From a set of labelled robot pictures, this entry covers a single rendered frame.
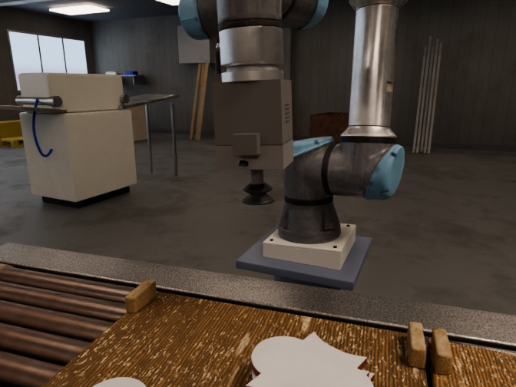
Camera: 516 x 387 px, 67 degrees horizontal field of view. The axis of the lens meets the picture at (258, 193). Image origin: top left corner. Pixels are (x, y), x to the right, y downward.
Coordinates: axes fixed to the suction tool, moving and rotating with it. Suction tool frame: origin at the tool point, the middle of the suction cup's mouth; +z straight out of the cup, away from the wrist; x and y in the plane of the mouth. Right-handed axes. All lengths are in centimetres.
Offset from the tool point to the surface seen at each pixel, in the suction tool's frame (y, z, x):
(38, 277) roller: -44.2, 17.2, 4.7
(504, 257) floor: 114, 115, 269
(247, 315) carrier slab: -2.6, 17.5, 0.5
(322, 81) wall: -94, -36, 889
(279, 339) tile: 4.4, 14.0, -9.0
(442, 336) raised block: 22.9, 16.1, -1.4
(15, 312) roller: -38.5, 17.7, -5.6
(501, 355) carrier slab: 30.0, 19.1, 0.6
